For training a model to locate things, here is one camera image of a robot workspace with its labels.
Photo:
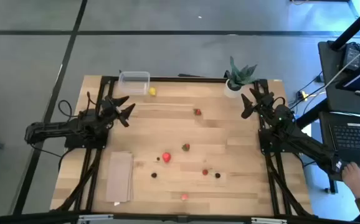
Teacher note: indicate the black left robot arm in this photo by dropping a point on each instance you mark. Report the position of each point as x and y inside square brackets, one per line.
[52, 129]

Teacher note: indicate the clear plastic tupperware container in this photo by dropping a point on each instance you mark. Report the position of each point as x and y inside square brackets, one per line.
[134, 83]

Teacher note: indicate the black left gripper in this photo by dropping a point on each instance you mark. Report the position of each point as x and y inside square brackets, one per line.
[106, 110]

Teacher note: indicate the person's hand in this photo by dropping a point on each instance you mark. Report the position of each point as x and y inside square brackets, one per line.
[354, 179]

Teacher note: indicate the yellow lemon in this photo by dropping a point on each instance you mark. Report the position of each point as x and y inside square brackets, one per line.
[152, 91]

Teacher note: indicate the silver metal bracket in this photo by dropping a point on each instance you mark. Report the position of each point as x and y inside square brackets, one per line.
[268, 221]
[94, 218]

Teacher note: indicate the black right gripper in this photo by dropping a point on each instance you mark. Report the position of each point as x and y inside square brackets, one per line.
[267, 102]

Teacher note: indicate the black camera rig bar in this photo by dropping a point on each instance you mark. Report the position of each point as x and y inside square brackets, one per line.
[27, 218]

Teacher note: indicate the beige folded cloth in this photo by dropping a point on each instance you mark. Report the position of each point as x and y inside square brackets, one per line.
[119, 175]

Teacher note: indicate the black slanted pole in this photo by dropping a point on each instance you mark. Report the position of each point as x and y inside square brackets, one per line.
[354, 26]

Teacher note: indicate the dark cherry with stem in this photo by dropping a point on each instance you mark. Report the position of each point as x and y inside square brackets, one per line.
[217, 175]

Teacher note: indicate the black power adapter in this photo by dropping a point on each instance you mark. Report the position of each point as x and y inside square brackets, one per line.
[352, 56]

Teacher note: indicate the red strawberry with green leaves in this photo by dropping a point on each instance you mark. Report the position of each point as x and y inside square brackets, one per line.
[185, 147]
[197, 112]

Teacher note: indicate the large red strawberry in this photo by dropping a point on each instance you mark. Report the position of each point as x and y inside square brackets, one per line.
[166, 157]

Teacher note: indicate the pink peach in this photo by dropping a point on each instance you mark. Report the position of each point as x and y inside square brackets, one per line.
[184, 197]

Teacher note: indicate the green potted plant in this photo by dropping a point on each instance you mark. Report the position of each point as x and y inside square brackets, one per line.
[240, 76]

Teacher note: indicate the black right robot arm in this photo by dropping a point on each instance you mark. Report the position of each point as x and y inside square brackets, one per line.
[307, 144]

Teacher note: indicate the black side table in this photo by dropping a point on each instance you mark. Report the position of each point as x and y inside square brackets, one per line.
[329, 65]

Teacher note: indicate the white plant pot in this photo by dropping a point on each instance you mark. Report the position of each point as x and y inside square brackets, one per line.
[230, 92]

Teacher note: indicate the black laptop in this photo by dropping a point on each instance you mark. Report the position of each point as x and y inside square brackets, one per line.
[354, 137]

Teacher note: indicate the yellow power plug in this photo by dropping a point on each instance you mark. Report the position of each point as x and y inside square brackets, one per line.
[303, 95]

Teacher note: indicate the small red strawberry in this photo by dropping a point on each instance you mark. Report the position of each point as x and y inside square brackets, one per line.
[205, 172]

